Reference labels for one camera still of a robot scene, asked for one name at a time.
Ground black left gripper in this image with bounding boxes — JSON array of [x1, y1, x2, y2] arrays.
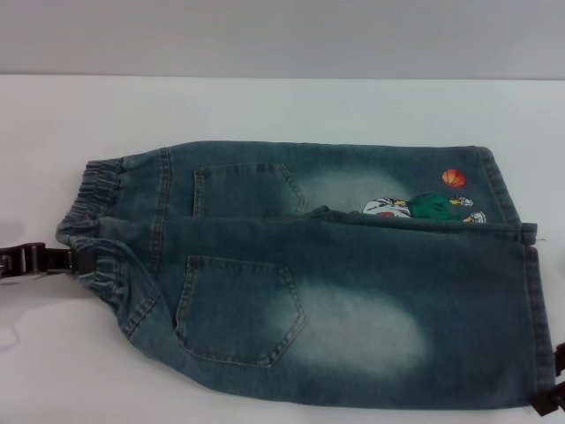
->
[[0, 240, 96, 284]]

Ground blue denim shorts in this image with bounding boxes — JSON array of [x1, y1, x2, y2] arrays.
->
[[55, 140, 556, 415]]

